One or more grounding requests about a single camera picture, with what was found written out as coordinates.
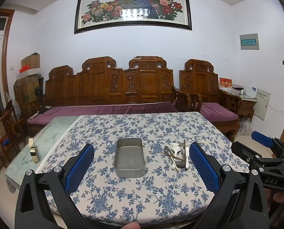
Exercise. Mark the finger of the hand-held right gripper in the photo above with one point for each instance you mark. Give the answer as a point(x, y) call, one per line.
point(262, 138)
point(244, 151)

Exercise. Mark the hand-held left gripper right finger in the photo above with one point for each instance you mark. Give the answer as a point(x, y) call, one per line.
point(202, 167)

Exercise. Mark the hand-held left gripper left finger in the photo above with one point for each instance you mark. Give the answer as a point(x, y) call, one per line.
point(81, 167)

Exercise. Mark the cream plastic fork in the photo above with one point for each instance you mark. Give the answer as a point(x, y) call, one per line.
point(187, 157)

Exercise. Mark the white plastic spoon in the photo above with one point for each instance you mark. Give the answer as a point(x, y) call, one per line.
point(177, 150)
point(175, 164)

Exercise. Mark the rectangular metal tray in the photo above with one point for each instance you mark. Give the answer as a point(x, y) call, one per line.
point(129, 157)

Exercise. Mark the person's left hand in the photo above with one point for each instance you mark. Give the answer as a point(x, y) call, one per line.
point(131, 226)

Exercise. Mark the clear plastic bag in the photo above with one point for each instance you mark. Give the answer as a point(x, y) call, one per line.
point(245, 126)

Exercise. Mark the wooden side table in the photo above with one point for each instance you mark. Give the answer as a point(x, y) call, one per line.
point(245, 105)

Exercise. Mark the square purple seat cushion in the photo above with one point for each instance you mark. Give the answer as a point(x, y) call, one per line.
point(218, 112)

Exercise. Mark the white and blue box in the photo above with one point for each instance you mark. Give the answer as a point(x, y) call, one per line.
point(251, 91)

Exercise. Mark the wooden block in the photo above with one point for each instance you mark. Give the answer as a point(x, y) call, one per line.
point(33, 151)

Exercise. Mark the grey flat device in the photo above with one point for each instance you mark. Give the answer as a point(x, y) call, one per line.
point(237, 89)

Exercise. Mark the red gift box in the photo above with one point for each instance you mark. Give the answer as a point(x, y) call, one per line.
point(225, 83)

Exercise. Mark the blue floral tablecloth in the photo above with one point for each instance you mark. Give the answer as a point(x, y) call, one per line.
point(137, 128)

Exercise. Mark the carved wooden armchair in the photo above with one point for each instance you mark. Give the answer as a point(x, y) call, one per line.
point(200, 81)

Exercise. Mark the wooden side chair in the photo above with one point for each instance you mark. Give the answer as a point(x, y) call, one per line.
point(8, 126)

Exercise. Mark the large cardboard box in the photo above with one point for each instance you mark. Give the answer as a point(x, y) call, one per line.
point(27, 87)

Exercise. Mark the carved wooden sofa bench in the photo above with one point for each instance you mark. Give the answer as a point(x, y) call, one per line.
point(146, 85)

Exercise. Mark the red plastic item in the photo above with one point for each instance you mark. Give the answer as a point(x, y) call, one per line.
point(24, 69)

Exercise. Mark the small cardboard box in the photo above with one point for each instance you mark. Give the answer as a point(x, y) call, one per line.
point(31, 60)

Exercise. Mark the framed peacock flower painting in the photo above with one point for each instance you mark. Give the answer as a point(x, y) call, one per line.
point(132, 4)

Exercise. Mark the grey metal wall cabinet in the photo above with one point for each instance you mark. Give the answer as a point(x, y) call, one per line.
point(262, 103)

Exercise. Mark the wall distribution box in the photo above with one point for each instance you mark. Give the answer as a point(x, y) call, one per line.
point(249, 42)

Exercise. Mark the wooden door frame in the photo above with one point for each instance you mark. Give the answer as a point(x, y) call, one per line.
point(6, 52)

